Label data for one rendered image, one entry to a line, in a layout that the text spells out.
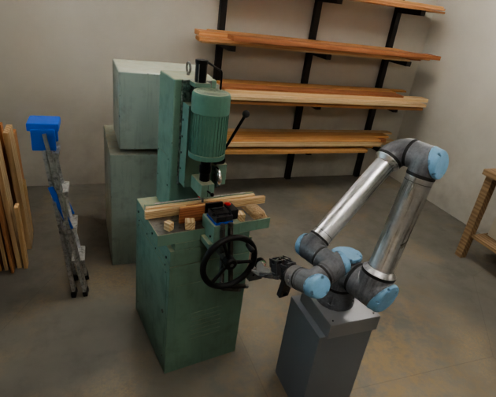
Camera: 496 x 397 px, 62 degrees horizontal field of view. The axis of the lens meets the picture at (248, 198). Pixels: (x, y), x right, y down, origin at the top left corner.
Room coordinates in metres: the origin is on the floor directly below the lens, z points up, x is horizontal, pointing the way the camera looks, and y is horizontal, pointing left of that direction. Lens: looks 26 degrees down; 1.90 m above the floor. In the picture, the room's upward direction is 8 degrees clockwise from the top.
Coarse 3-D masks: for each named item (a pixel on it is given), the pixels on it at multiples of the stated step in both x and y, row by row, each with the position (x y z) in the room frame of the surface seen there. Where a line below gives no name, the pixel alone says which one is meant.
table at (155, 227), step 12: (156, 228) 1.63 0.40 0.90; (180, 228) 1.66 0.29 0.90; (204, 228) 1.70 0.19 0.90; (240, 228) 1.80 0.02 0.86; (252, 228) 1.84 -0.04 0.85; (156, 240) 1.59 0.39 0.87; (168, 240) 1.60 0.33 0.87; (180, 240) 1.63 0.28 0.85; (192, 240) 1.67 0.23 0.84; (204, 240) 1.65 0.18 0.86
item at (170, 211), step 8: (224, 200) 1.94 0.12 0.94; (232, 200) 1.95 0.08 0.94; (240, 200) 1.97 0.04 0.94; (248, 200) 2.00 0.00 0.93; (256, 200) 2.03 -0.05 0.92; (264, 200) 2.05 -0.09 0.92; (168, 208) 1.77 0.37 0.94; (176, 208) 1.78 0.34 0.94; (144, 216) 1.71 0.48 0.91; (152, 216) 1.72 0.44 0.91; (160, 216) 1.74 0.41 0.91; (168, 216) 1.76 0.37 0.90
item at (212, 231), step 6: (204, 216) 1.71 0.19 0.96; (204, 222) 1.71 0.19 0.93; (210, 222) 1.66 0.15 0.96; (234, 222) 1.69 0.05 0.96; (240, 222) 1.70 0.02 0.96; (210, 228) 1.65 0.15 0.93; (216, 228) 1.62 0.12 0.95; (234, 228) 1.67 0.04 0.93; (210, 234) 1.64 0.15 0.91; (216, 234) 1.62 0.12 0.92; (234, 234) 1.68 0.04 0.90; (210, 240) 1.64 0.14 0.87; (216, 240) 1.63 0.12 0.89
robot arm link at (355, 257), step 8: (336, 248) 1.69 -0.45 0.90; (344, 248) 1.70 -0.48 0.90; (352, 248) 1.70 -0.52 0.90; (352, 256) 1.62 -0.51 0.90; (360, 256) 1.64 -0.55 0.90; (352, 264) 1.58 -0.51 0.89; (360, 264) 1.59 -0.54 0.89; (352, 272) 1.55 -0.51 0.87; (344, 280) 1.55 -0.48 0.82; (336, 288) 1.58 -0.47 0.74; (344, 288) 1.55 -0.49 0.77
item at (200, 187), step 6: (192, 174) 1.92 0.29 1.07; (198, 174) 1.93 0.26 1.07; (192, 180) 1.90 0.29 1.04; (198, 180) 1.86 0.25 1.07; (210, 180) 1.88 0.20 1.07; (192, 186) 1.90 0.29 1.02; (198, 186) 1.83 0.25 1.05; (204, 186) 1.81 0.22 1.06; (210, 186) 1.83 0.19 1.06; (198, 192) 1.83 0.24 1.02; (204, 192) 1.81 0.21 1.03
